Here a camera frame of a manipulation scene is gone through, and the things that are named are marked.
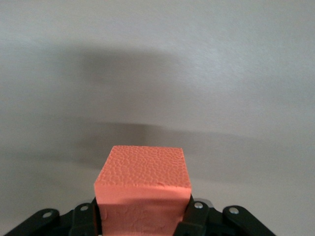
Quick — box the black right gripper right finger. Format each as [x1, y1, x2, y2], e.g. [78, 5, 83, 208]
[173, 194, 276, 236]

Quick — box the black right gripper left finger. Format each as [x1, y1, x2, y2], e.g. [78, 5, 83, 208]
[0, 197, 103, 236]

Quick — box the orange foam block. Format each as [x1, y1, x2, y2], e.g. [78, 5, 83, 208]
[94, 145, 192, 236]

